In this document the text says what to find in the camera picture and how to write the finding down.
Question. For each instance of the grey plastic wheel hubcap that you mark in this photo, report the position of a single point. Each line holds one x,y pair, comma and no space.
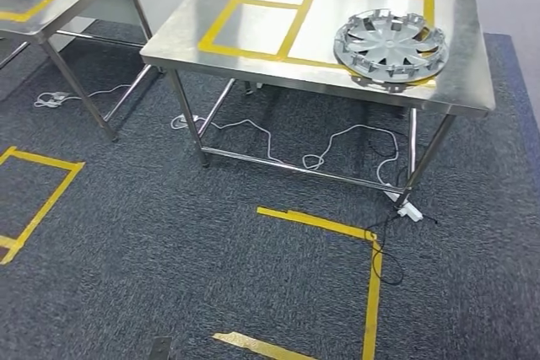
390,44

